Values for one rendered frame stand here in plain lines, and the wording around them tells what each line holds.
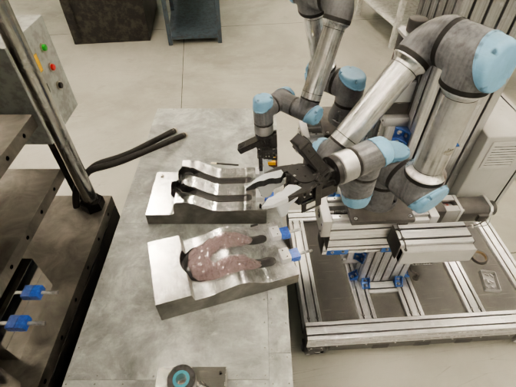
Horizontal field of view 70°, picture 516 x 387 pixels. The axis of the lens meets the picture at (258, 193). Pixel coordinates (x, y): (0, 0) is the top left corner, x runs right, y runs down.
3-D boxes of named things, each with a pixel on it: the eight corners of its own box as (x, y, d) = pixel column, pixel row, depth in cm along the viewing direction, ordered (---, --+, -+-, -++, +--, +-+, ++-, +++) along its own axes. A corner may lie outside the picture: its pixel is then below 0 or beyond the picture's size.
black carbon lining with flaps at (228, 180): (252, 179, 164) (252, 163, 157) (252, 206, 152) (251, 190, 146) (174, 180, 164) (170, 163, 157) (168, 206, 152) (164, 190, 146)
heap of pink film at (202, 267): (250, 233, 144) (249, 220, 138) (264, 270, 132) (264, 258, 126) (184, 249, 138) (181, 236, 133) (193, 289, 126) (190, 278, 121)
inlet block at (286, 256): (309, 249, 142) (310, 240, 138) (314, 259, 139) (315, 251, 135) (277, 257, 140) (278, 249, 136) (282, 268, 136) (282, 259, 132)
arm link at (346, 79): (352, 110, 154) (358, 81, 144) (325, 99, 160) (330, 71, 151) (367, 99, 160) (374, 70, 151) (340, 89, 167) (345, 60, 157)
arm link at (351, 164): (362, 157, 80) (339, 141, 86) (345, 164, 79) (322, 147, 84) (358, 184, 85) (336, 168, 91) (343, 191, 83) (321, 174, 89)
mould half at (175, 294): (275, 229, 153) (276, 212, 145) (298, 282, 135) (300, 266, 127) (153, 259, 142) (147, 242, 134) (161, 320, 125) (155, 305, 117)
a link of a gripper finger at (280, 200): (272, 230, 74) (302, 208, 79) (272, 209, 71) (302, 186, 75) (262, 223, 76) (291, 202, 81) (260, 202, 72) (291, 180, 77)
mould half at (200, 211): (265, 181, 173) (266, 159, 163) (266, 223, 155) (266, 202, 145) (160, 181, 173) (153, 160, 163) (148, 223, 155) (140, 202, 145)
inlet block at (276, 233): (299, 228, 149) (299, 219, 146) (303, 237, 146) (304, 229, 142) (268, 236, 147) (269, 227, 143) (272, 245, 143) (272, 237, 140)
